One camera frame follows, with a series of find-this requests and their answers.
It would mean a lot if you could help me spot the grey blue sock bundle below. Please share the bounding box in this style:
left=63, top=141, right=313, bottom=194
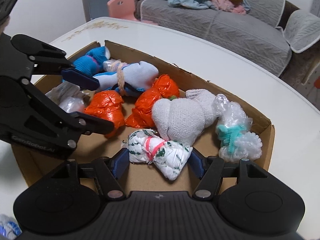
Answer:
left=0, top=214, right=22, bottom=240

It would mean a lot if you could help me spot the shallow cardboard box tray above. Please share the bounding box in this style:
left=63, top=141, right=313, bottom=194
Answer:
left=11, top=39, right=276, bottom=196

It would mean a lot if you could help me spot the white green leaf cloth bundle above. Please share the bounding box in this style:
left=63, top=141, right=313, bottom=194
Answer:
left=121, top=129, right=193, bottom=181

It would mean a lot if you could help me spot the orange plastic bag bundle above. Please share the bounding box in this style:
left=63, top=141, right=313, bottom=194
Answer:
left=125, top=74, right=180, bottom=128

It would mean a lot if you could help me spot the white printed paper bundle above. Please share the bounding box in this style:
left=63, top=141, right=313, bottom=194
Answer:
left=45, top=81, right=87, bottom=105

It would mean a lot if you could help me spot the grey armrest cover cloth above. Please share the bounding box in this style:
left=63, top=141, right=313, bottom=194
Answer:
left=283, top=9, right=320, bottom=54

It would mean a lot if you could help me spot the bubble wrap teal yarn bundle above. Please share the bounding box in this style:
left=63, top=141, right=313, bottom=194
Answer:
left=213, top=94, right=263, bottom=163

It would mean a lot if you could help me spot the pink plastic child chair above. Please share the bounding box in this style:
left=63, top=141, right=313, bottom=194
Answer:
left=107, top=0, right=158, bottom=25

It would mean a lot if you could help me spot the white knitted sock bundle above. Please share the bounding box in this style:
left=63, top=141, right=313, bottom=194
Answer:
left=151, top=89, right=217, bottom=146

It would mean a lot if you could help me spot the grey quilted sofa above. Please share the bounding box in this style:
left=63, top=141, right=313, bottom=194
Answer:
left=134, top=0, right=319, bottom=82

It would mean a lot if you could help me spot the pink clothing on sofa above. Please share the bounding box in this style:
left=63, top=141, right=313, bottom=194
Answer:
left=210, top=0, right=246, bottom=15

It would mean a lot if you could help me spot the light blue sock braided tie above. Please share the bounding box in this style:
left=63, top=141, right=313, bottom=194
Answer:
left=94, top=61, right=159, bottom=96

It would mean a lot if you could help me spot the clear plastic bag bundle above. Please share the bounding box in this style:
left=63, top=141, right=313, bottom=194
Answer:
left=59, top=96, right=86, bottom=113

